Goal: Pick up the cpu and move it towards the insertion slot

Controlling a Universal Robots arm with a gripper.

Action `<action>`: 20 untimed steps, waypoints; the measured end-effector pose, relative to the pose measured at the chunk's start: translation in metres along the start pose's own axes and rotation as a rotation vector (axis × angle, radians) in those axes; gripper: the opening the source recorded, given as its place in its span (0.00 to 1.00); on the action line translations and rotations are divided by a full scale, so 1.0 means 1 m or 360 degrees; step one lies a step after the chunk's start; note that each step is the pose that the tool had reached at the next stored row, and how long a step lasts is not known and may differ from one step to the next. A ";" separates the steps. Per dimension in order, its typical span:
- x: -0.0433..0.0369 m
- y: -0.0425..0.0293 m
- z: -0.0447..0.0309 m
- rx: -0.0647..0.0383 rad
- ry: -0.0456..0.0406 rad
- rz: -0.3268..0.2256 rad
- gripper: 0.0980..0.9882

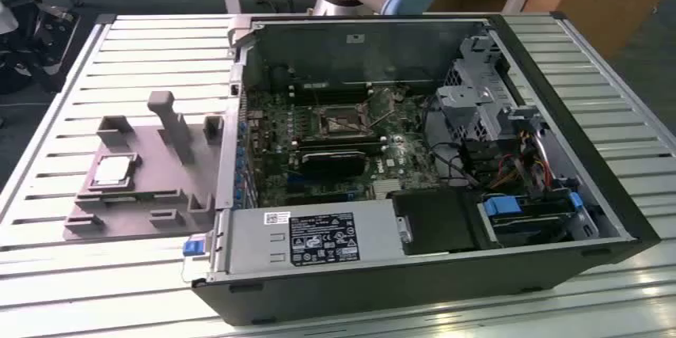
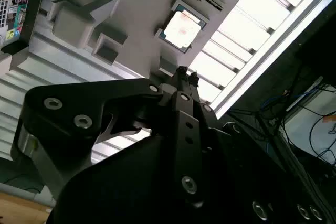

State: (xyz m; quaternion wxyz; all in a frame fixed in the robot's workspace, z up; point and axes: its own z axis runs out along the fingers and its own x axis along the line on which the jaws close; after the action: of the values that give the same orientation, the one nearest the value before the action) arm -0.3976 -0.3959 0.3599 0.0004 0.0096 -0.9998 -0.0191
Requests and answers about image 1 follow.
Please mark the grey power supply with label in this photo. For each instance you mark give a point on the grey power supply with label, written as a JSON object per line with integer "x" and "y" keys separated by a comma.
{"x": 254, "y": 243}

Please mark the silver CPU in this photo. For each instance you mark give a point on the silver CPU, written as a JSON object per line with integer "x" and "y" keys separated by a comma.
{"x": 112, "y": 170}

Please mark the hard disk in blue carrier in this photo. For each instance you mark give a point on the hard disk in blue carrier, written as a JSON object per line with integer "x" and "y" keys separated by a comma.
{"x": 528, "y": 215}

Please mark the green RAM stick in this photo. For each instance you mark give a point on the green RAM stick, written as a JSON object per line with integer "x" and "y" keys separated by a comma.
{"x": 132, "y": 196}

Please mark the black open PC case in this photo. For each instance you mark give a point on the black open PC case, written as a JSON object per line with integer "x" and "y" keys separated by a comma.
{"x": 370, "y": 298}

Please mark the black graphics card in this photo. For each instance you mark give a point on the black graphics card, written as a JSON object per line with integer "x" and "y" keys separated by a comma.
{"x": 332, "y": 164}

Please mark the grey parts rack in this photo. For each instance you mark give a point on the grey parts rack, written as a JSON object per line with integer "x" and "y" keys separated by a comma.
{"x": 154, "y": 156}

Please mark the silver chipset heatsink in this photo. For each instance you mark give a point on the silver chipset heatsink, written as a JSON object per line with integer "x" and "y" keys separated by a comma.
{"x": 388, "y": 188}

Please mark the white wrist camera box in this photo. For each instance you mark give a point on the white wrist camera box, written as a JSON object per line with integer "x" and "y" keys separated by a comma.
{"x": 6, "y": 17}

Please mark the blue case latch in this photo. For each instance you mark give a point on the blue case latch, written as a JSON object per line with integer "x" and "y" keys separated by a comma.
{"x": 194, "y": 246}

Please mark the grey metal drive cage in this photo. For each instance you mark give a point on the grey metal drive cage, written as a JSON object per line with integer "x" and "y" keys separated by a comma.
{"x": 470, "y": 112}

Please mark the thin metal locking lever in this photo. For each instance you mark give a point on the thin metal locking lever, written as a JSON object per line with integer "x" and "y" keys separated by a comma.
{"x": 316, "y": 101}

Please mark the green motherboard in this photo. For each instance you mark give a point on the green motherboard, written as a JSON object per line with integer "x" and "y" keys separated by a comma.
{"x": 272, "y": 152}

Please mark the black plastic shroud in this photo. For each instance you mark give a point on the black plastic shroud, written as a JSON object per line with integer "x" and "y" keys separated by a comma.
{"x": 438, "y": 219}

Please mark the CPU socket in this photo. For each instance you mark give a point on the CPU socket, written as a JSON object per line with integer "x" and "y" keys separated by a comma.
{"x": 342, "y": 122}

